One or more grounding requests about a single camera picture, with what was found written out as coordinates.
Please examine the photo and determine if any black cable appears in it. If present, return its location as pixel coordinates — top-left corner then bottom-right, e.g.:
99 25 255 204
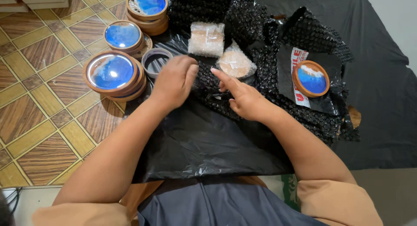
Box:
3 187 24 217

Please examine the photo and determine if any stack of blue resin coasters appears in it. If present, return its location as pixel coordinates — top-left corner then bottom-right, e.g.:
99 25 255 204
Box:
82 50 148 103
126 0 169 36
103 20 153 59

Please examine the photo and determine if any white red tape strip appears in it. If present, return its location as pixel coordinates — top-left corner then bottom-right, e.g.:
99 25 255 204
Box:
290 47 312 108

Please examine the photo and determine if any person's grey apron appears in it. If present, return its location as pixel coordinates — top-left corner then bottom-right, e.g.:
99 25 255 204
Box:
137 177 328 226

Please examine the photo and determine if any green patterned mat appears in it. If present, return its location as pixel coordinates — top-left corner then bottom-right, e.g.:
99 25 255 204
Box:
281 174 301 212

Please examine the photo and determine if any grey clear tape roll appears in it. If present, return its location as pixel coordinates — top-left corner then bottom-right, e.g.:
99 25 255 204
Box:
141 48 174 79

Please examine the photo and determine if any black plastic bag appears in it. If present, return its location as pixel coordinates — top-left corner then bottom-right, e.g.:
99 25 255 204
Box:
124 32 295 184

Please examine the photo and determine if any person's left hand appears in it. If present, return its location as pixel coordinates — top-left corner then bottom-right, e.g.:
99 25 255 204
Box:
151 55 199 111

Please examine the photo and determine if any black table cloth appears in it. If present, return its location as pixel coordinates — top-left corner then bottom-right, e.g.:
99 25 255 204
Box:
253 0 417 171

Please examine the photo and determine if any rectangular clear bubble-wrapped packet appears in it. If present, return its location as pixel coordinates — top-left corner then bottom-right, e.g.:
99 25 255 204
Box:
188 22 225 58

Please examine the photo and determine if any black bubble wrap sheet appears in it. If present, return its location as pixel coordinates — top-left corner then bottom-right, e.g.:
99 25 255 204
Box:
167 0 361 146

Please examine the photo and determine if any single blue resin wooden coaster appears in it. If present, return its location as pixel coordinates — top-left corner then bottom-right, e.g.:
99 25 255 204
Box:
292 60 330 98

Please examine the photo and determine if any person's right hand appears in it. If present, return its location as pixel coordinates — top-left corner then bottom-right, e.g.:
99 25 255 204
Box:
210 68 278 123

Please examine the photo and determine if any round clear bubble-wrapped packet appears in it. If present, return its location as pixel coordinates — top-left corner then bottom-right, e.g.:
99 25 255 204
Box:
215 40 257 79

